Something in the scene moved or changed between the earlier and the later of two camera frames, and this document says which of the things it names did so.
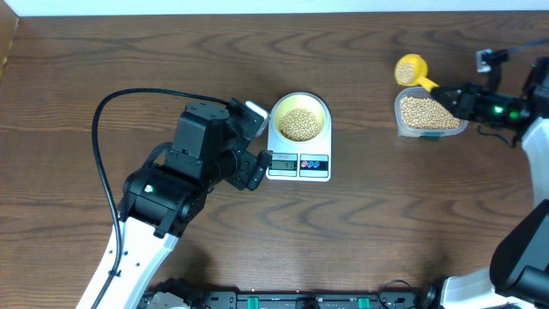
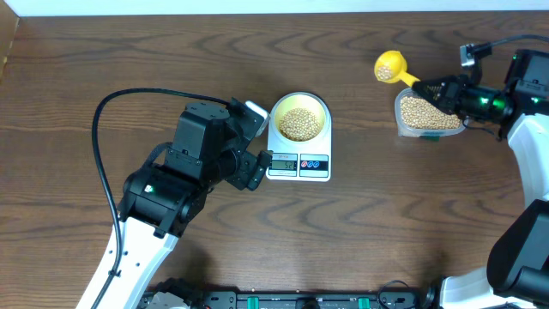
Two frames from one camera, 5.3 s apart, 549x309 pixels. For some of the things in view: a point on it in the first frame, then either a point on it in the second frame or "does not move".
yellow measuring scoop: [411, 69] -> [391, 67]
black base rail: [316, 299] does not move
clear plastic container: [419, 114] does not move
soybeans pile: [423, 112] does not move
